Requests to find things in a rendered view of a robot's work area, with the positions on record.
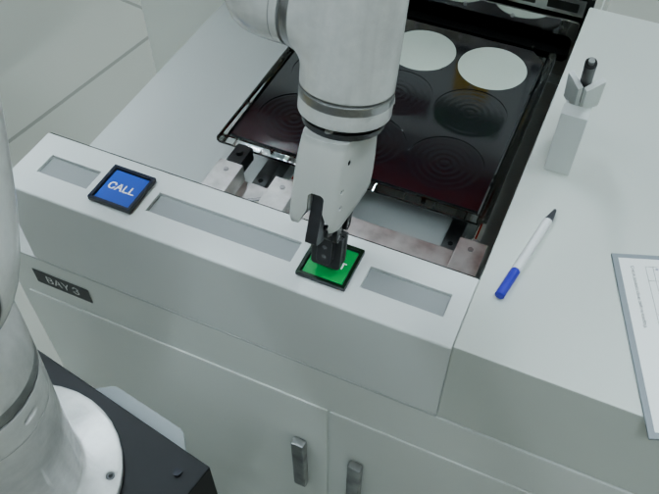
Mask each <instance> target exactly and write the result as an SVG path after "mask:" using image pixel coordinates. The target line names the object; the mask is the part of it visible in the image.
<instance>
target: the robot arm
mask: <svg viewBox="0 0 659 494"><path fill-rule="evenodd" d="M225 2H226V5H227V8H228V11H229V13H230V15H231V16H232V18H233V19H234V21H235V22H236V23H237V24H238V25H239V26H241V27H242V28H244V29H245V30H247V31H248V32H250V33H252V34H255V35H257V36H260V37H262V38H265V39H268V40H271V41H274V42H277V43H280V44H283V45H286V46H289V47H291V48H292V49H293V50H294V51H295V52H296V54H297V56H298V58H299V63H300V68H299V82H298V98H297V108H298V111H299V113H300V114H301V115H302V122H303V123H304V124H305V127H304V129H303V132H302V135H301V139H300V143H299V148H298V152H297V158H296V164H295V170H294V177H293V184H292V192H291V201H290V211H289V215H290V219H291V220H292V221H293V222H300V221H301V219H302V218H303V217H304V216H305V214H306V213H307V212H308V211H309V210H310V215H309V220H308V225H307V231H306V236H305V242H307V243H310V244H312V254H311V260H312V261H313V262H314V263H317V264H320V265H322V266H325V267H328V268H331V269H334V270H339V269H340V267H341V264H343V263H344V261H345V257H346V249H347V241H348V234H349V232H347V231H344V229H345V230H348V228H349V226H350V224H351V219H352V213H353V210H354V209H355V207H356V206H357V204H358V203H359V202H360V200H361V199H362V197H363V196H364V194H365V193H366V191H367V189H368V187H369V185H370V182H371V178H372V174H373V168H374V162H375V155H376V147H377V136H378V134H380V133H381V132H382V130H383V129H384V126H385V124H386V123H387V122H388V121H389V120H390V118H391V115H392V109H393V105H394V104H395V89H396V82H397V77H398V70H399V64H400V57H401V51H402V44H403V38H404V31H405V25H406V20H407V13H408V7H409V0H225ZM20 265H21V246H20V228H19V215H18V204H17V197H16V189H15V183H14V175H13V169H12V162H11V155H10V148H9V142H8V136H7V130H6V125H5V119H4V113H3V107H2V102H1V96H0V494H120V492H121V489H122V483H123V477H124V454H123V450H122V446H121V442H120V438H119V435H118V433H117V431H116V430H115V428H114V426H113V424H112V422H111V420H110V419H109V418H108V416H107V415H106V414H105V412H104V411H103V410H102V409H101V408H100V407H99V406H98V405H96V404H95V403H94V402H93V401H92V400H90V399H89V398H87V397H85V396H83V395H82V394H80V393H78V392H76V391H73V390H71V389H68V388H65V387H62V386H56V385H53V384H52V382H51V379H50V377H49V375H48V373H47V370H46V368H45V367H44V364H43V362H42V360H41V357H40V355H39V353H38V351H37V348H36V346H35V344H34V342H33V339H32V337H31V335H30V332H29V330H28V328H27V326H26V323H25V320H24V318H23V316H22V314H21V312H20V310H19V308H18V306H17V304H16V302H15V296H16V292H17V288H18V284H19V275H20Z"/></svg>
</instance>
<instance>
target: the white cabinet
mask: <svg viewBox="0 0 659 494"><path fill-rule="evenodd" d="M19 283H20V285H21V286H22V288H23V290H24V292H25V295H26V297H27V299H28V300H29V302H30V304H31V306H32V307H33V309H34V311H35V313H36V314H37V316H38V318H39V320H40V322H41V324H42V326H43V328H44V329H45V331H46V333H47V335H48V337H49V339H50V341H51V343H52V344H53V346H54V348H55V350H56V352H57V354H58V356H59V358H60V359H61V361H62V363H63V365H64V367H65V369H67V370H68V371H70V372H71V373H73V374H74V375H76V376H77V377H79V378H80V379H82V380H83V381H84V382H86V383H87V384H89V385H90V386H92V387H93V388H101V387H109V386H115V387H116V386H117V387H119V388H120V389H122V390H123V391H124V392H125V393H127V394H128V395H130V396H131V397H133V398H134V399H136V400H137V401H139V402H140V403H142V404H143V405H145V406H147V407H148V408H150V409H151V410H153V411H154V412H156V413H157V414H159V415H160V416H162V417H163V418H165V419H166V420H168V421H170V422H171V423H173V424H175V425H176V426H178V427H179V428H181V431H183V434H184V437H185V443H186V450H187V452H188V453H189V454H191V455H192V456H193V457H195V458H196V459H198V460H199V461H201V462H202V463H204V464H205V465H207V466H208V467H210V470H211V474H212V476H213V479H214V482H215V486H216V489H217V492H218V494H634V493H633V492H630V491H627V490H625V489H622V488H620V487H617V486H615V485H612V484H610V483H607V482H605V481H602V480H600V479H597V478H595V477H592V476H590V475H587V474H584V473H582V472H579V471H577V470H574V469H570V468H568V467H565V466H563V465H560V464H558V463H555V462H553V461H550V460H547V459H545V458H542V457H541V456H538V455H536V454H533V453H531V452H528V451H526V450H523V449H521V448H518V447H516V446H513V445H511V444H508V443H505V442H503V441H500V440H498V439H495V438H493V437H490V436H488V435H485V434H483V433H480V432H478V431H475V430H473V429H470V428H468V427H466V426H463V425H461V424H458V423H456V422H453V421H451V420H447V419H444V418H442V417H439V416H438V415H436V417H433V416H431V415H428V414H426V413H423V412H421V411H418V410H416V409H413V408H411V407H408V406H405V405H403V404H400V403H398V402H395V401H393V400H390V399H388V398H385V397H383V396H381V395H379V394H376V393H374V392H371V391H369V390H366V389H364V388H361V387H358V386H356V385H353V384H351V383H348V382H346V381H343V380H341V379H338V378H336V377H333V376H331V375H328V374H326V373H323V372H321V371H318V370H314V369H311V368H309V367H306V366H304V365H301V364H299V363H296V362H294V361H291V360H289V359H287V358H285V357H282V356H280V355H277V354H275V353H272V352H270V351H267V350H265V349H262V348H259V347H257V346H254V345H252V344H249V343H247V342H244V341H242V340H239V339H237V338H234V337H232V336H229V335H227V334H224V333H222V332H219V331H217V330H215V329H212V328H210V327H207V326H205V325H202V324H200V323H197V322H195V321H191V320H188V319H186V318H183V317H181V316H178V315H176V314H173V313H171V312H168V311H165V310H163V309H160V308H158V307H155V306H153V305H150V304H148V303H145V302H143V301H140V300H138V299H135V298H133V297H130V296H128V295H125V294H124V293H121V292H118V291H116V290H113V289H111V288H108V287H106V286H103V285H101V284H98V283H96V282H93V281H91V280H88V279H86V278H83V277H81V276H78V275H76V274H73V273H70V272H66V271H64V270H61V269H59V268H56V267H54V266H51V265H49V264H46V263H44V262H41V261H39V260H36V259H34V258H32V257H30V256H27V255H24V254H22V253H21V265H20V275H19Z"/></svg>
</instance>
